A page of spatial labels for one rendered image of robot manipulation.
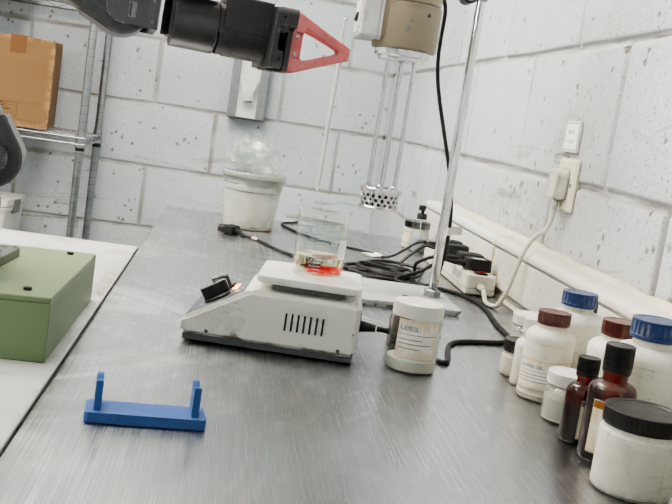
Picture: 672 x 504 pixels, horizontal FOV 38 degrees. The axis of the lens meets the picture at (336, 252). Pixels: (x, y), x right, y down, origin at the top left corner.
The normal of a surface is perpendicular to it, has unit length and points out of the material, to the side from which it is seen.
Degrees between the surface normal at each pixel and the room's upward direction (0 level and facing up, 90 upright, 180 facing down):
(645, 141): 90
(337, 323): 90
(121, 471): 0
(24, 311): 90
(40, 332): 90
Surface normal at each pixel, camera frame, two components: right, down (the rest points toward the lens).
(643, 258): -0.98, -0.14
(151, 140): 0.10, 0.15
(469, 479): 0.15, -0.98
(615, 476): -0.67, 0.00
